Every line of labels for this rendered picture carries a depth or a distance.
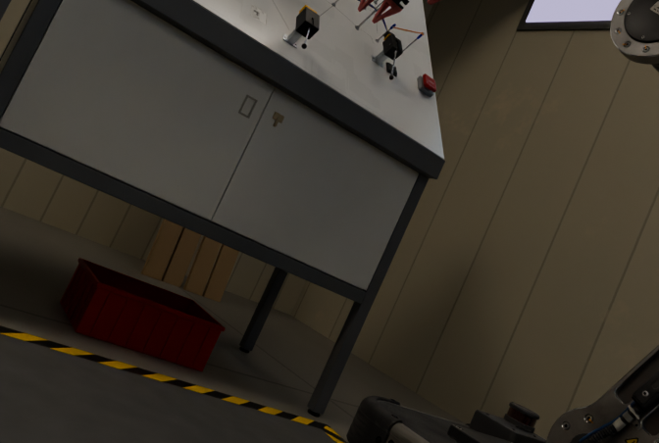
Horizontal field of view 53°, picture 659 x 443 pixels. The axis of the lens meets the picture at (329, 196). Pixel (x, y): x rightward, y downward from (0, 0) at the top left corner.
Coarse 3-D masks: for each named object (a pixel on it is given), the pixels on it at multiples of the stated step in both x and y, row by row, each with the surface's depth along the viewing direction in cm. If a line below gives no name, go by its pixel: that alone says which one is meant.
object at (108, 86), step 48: (96, 0) 153; (48, 48) 149; (96, 48) 154; (144, 48) 159; (192, 48) 165; (48, 96) 151; (96, 96) 156; (144, 96) 161; (192, 96) 167; (240, 96) 173; (48, 144) 152; (96, 144) 157; (144, 144) 163; (192, 144) 168; (240, 144) 175; (192, 192) 170
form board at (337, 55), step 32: (192, 0) 160; (224, 0) 169; (256, 0) 179; (288, 0) 190; (320, 0) 202; (352, 0) 216; (416, 0) 252; (256, 32) 171; (288, 32) 181; (320, 32) 192; (352, 32) 205; (320, 64) 184; (352, 64) 196; (384, 64) 209; (416, 64) 224; (352, 96) 187; (384, 96) 199; (416, 96) 213; (416, 128) 202
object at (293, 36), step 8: (304, 8) 175; (304, 16) 172; (312, 16) 174; (296, 24) 175; (304, 24) 172; (312, 24) 173; (296, 32) 176; (304, 32) 174; (312, 32) 174; (288, 40) 178; (296, 40) 178; (304, 48) 170
